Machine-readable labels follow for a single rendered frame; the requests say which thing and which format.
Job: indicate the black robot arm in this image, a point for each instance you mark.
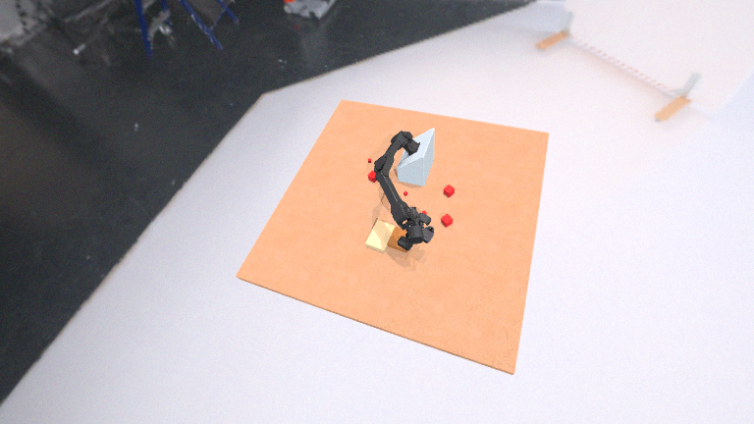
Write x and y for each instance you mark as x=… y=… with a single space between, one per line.
x=399 y=209

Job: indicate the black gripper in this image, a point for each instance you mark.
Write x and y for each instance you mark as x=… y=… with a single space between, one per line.
x=404 y=242

